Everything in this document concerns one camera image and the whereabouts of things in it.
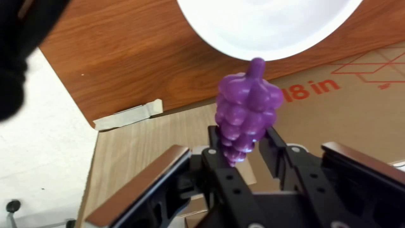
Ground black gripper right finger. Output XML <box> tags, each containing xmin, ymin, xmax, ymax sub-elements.
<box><xmin>258</xmin><ymin>125</ymin><xmax>405</xmax><ymax>228</ymax></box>

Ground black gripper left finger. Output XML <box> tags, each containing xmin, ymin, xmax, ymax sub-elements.
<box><xmin>85</xmin><ymin>124</ymin><xmax>272</xmax><ymax>228</ymax></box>

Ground purple toy grape bunch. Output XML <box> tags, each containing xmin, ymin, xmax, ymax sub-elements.
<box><xmin>214</xmin><ymin>56</ymin><xmax>285</xmax><ymax>168</ymax></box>

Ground white bowl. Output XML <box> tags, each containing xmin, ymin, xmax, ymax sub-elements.
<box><xmin>175</xmin><ymin>0</ymin><xmax>364</xmax><ymax>63</ymax></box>

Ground brown cardboard box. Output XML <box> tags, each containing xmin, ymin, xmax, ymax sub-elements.
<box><xmin>264</xmin><ymin>39</ymin><xmax>405</xmax><ymax>167</ymax></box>

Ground light wooden panel board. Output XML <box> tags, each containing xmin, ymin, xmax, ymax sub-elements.
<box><xmin>75</xmin><ymin>102</ymin><xmax>258</xmax><ymax>228</ymax></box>

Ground white tape strip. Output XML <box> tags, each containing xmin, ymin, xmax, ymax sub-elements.
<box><xmin>92</xmin><ymin>97</ymin><xmax>165</xmax><ymax>132</ymax></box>

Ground black cable sleeve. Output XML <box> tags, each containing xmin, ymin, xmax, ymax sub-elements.
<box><xmin>0</xmin><ymin>0</ymin><xmax>71</xmax><ymax>122</ymax></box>

